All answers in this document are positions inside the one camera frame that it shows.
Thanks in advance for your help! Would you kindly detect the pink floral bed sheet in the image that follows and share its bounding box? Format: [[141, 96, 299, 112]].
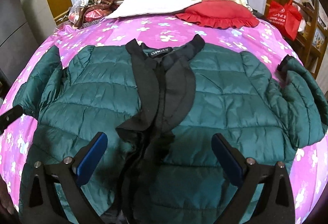
[[1, 15, 327, 223]]

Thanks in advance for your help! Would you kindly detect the clear plastic bag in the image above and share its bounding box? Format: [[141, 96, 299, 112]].
[[68, 0, 84, 24]]

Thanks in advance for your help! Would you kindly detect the white pillow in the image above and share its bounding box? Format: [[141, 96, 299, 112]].
[[106, 0, 201, 19]]

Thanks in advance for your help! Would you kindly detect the wooden chair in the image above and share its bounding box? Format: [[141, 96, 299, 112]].
[[292, 0, 327, 79]]

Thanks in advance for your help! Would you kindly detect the grey wardrobe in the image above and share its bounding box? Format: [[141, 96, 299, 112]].
[[1, 0, 55, 84]]

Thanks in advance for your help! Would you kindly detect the red shopping bag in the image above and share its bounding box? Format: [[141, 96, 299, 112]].
[[266, 0, 302, 41]]

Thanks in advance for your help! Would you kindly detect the red ruffled cushion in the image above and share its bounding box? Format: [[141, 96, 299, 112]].
[[176, 0, 260, 29]]

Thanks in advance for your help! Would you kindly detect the dark green puffer jacket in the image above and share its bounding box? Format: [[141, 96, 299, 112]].
[[13, 35, 327, 223]]

